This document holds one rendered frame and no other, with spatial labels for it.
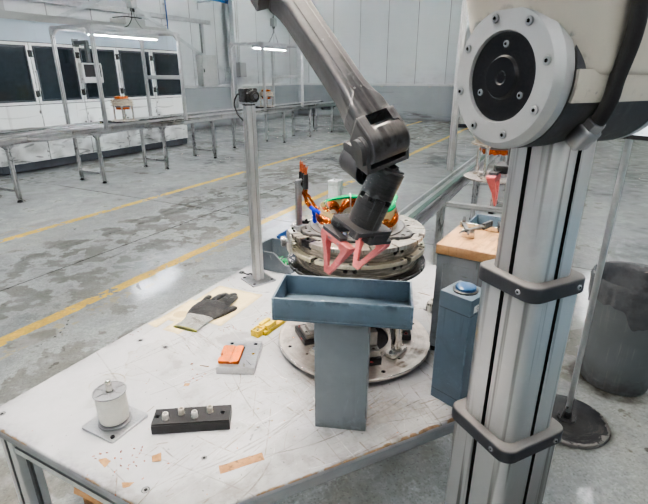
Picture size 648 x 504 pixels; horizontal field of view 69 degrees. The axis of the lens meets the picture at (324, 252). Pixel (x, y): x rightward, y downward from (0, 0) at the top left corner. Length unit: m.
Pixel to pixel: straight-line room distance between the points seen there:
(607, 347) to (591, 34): 2.13
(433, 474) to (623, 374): 1.09
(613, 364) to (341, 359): 1.90
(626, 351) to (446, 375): 1.63
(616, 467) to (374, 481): 0.95
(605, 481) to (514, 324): 1.58
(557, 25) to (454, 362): 0.66
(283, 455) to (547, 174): 0.65
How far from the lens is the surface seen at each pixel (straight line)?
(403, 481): 1.98
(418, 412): 1.04
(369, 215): 0.78
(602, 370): 2.66
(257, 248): 1.55
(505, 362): 0.73
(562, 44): 0.56
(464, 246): 1.12
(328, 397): 0.94
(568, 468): 2.22
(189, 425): 1.00
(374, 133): 0.72
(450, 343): 0.99
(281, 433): 0.98
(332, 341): 0.87
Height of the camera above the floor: 1.43
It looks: 21 degrees down
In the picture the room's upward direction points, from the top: straight up
